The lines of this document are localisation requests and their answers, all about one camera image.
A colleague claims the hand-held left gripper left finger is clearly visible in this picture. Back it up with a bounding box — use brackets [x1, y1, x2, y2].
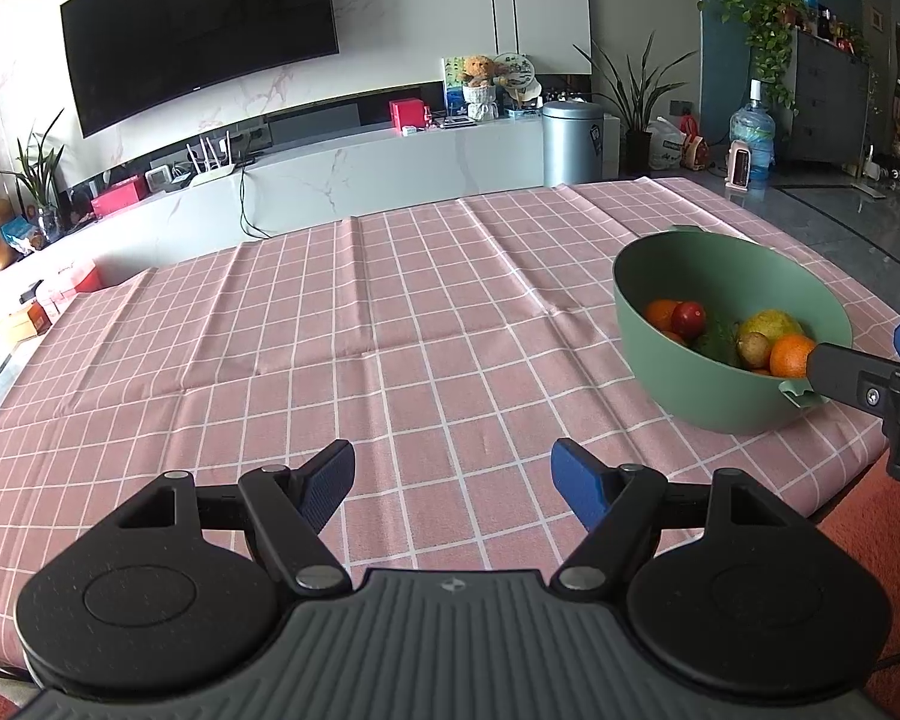
[116, 439, 357, 592]

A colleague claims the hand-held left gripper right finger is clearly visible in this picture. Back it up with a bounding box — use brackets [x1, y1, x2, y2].
[549, 437, 777, 592]

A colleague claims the brown kiwi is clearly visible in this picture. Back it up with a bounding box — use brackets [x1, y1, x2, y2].
[736, 332, 772, 368]

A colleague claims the green colander bowl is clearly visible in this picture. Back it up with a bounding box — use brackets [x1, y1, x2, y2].
[612, 226, 853, 436]

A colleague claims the red apple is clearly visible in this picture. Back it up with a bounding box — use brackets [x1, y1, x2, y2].
[671, 301, 708, 338]

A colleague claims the yellow-green pear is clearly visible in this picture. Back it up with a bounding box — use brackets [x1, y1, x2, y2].
[739, 310, 806, 342]

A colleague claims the red cloth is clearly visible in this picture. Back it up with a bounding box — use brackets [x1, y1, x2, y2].
[814, 457, 900, 698]

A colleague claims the green cucumber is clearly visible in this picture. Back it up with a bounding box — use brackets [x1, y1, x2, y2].
[691, 321, 742, 365]

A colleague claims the pink checked tablecloth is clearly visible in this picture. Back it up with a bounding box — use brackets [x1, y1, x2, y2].
[0, 176, 900, 680]

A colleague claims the pink heater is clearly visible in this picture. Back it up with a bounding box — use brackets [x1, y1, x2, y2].
[724, 139, 755, 192]

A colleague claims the blue water bottle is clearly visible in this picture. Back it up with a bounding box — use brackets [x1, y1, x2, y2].
[730, 79, 777, 181]

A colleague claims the grey cabinet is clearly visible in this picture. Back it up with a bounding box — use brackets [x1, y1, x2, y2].
[784, 26, 871, 164]

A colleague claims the red bag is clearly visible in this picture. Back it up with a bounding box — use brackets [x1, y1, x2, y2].
[679, 114, 713, 170]

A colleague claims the white plastic bag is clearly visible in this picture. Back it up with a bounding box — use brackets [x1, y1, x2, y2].
[647, 116, 687, 170]

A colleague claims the small red box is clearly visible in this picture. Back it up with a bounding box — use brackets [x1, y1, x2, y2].
[49, 259, 104, 301]

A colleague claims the white tv cabinet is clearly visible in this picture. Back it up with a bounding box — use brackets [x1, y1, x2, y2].
[0, 116, 620, 346]

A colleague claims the white router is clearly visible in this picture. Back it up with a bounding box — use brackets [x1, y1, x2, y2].
[186, 131, 242, 186]

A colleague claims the silver trash can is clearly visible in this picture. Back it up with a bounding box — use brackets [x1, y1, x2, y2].
[541, 100, 605, 188]

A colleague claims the potted snake plant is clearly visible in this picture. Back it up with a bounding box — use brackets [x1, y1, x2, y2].
[574, 30, 702, 173]

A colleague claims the brown cardboard box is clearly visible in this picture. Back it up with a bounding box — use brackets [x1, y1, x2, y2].
[0, 300, 53, 342]

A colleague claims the trailing ivy plant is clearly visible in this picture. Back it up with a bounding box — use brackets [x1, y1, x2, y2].
[701, 0, 811, 110]

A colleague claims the long red box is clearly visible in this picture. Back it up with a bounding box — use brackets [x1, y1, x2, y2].
[90, 175, 149, 218]

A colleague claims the square red box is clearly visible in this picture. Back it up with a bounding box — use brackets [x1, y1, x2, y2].
[388, 97, 432, 134]

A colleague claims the teddy bear in white pot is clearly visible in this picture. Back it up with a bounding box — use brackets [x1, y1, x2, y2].
[461, 54, 507, 121]

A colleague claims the potted orchid plant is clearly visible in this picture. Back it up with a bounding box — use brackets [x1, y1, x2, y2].
[0, 109, 68, 237]

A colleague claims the round decorative fan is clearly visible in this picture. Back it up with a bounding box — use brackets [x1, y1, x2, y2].
[491, 52, 545, 92]

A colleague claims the black television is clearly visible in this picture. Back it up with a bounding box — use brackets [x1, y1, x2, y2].
[60, 0, 340, 139]

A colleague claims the black power cable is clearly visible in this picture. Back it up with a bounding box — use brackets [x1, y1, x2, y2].
[236, 157, 275, 239]

